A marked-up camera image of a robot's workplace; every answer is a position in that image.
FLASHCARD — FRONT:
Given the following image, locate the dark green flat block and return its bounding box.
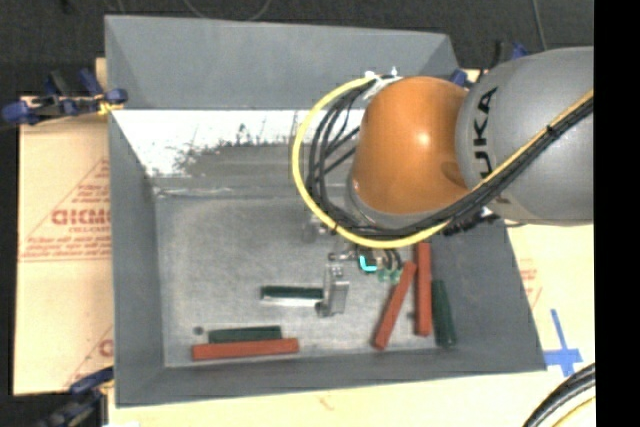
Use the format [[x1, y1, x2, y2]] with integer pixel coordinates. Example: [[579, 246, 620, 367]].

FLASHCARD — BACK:
[[259, 285, 325, 301], [431, 279, 458, 349], [207, 325, 283, 344]]

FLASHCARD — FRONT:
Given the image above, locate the red-brown flat block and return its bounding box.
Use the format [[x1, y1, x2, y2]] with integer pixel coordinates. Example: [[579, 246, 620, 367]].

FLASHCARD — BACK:
[[413, 241, 434, 338], [371, 260, 418, 351], [191, 337, 301, 362]]

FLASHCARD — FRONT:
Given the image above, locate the grey metal bin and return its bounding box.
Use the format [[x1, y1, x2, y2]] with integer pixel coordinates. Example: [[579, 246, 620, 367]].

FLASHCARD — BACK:
[[103, 14, 547, 407]]

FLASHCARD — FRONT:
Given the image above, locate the brown cardboard board, red print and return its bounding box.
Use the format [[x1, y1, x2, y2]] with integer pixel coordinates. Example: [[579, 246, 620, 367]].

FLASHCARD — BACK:
[[10, 56, 595, 427]]

